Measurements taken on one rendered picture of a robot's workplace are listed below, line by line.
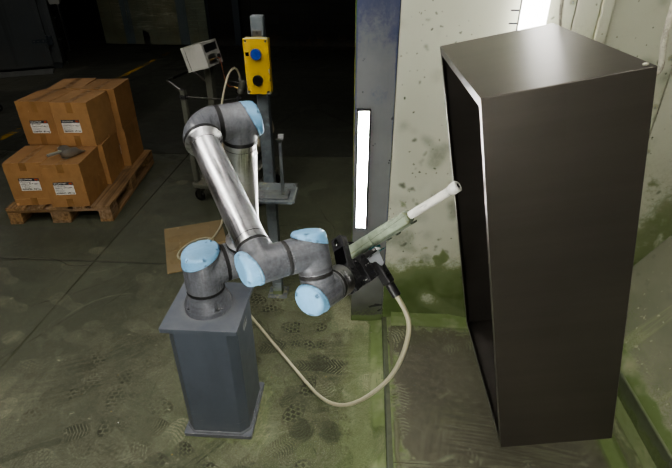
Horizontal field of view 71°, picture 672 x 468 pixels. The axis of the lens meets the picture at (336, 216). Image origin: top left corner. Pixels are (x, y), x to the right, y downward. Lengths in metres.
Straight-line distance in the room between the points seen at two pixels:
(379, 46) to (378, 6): 0.16
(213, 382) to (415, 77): 1.56
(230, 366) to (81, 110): 2.80
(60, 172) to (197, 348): 2.45
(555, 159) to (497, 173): 0.13
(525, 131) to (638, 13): 1.33
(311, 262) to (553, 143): 0.62
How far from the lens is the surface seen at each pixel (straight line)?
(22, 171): 4.33
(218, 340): 1.95
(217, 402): 2.22
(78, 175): 4.10
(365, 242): 1.46
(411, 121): 2.24
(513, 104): 1.09
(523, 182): 1.17
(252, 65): 2.37
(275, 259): 1.14
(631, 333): 2.75
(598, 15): 2.34
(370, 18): 2.13
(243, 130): 1.55
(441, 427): 2.36
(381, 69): 2.17
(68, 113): 4.37
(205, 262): 1.82
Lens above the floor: 1.91
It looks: 30 degrees down
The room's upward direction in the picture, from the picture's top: straight up
